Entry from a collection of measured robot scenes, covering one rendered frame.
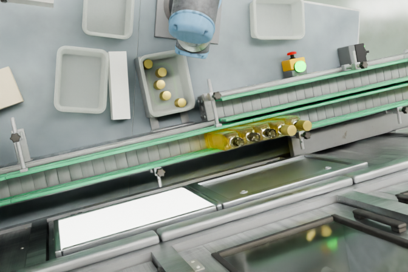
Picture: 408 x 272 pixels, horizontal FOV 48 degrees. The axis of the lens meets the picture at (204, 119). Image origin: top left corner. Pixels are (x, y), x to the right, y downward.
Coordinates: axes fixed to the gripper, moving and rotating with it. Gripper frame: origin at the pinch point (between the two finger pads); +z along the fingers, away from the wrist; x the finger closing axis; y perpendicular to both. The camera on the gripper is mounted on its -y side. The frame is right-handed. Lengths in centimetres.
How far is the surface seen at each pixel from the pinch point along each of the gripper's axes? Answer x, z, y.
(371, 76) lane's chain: 10, 22, -137
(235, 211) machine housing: 55, -29, -58
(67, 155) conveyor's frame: 47, 22, -19
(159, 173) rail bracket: 50, 9, -47
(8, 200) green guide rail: 60, 14, -3
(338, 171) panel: 45, -22, -93
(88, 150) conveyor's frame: 45, 22, -26
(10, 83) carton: 24.3, 27.5, -0.1
